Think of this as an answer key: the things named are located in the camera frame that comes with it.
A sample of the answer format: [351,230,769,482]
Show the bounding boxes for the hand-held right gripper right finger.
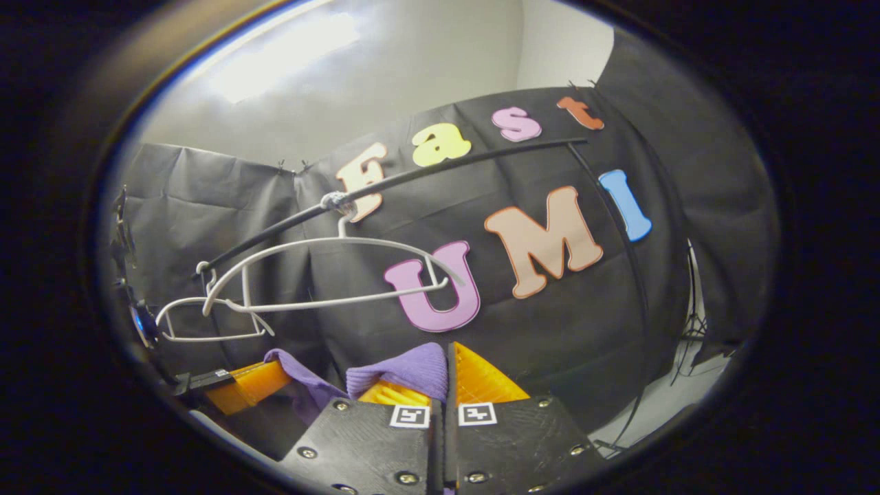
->
[445,342,606,495]

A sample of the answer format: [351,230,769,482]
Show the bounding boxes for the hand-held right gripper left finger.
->
[278,380,444,495]

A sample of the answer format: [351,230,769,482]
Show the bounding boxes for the purple ribbed shirt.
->
[265,342,449,427]

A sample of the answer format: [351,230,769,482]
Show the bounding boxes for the white plastic hanger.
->
[155,261,277,343]

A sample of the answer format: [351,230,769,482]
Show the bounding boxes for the white hanger with taped hook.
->
[201,192,466,318]

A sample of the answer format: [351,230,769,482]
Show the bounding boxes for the black backdrop cloth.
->
[120,31,781,441]

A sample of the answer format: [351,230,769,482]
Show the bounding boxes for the black stand legs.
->
[670,241,710,387]

